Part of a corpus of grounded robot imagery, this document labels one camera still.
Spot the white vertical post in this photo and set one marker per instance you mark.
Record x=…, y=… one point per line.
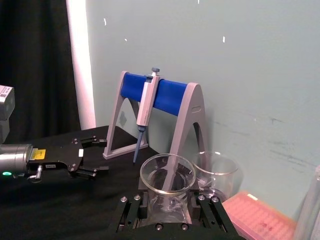
x=81, y=62

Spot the clear glass beaker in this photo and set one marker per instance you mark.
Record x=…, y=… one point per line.
x=220, y=175
x=168, y=200

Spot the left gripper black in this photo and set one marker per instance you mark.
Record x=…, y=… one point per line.
x=57, y=157

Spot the grey pipette with blue tip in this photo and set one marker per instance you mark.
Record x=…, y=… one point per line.
x=147, y=105

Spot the black table cloth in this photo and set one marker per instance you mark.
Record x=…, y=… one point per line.
x=62, y=207

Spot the pink pipette tip box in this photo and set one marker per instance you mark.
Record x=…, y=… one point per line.
x=260, y=217

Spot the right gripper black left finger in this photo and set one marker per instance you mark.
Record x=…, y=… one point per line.
x=130, y=210

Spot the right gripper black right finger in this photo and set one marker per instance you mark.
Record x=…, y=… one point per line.
x=212, y=212

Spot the clear plastic tube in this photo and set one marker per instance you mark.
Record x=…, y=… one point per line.
x=310, y=205

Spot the black curtain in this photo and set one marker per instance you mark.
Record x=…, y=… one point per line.
x=35, y=65

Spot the grey stand with blue bar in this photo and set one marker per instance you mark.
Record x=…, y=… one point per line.
x=172, y=95

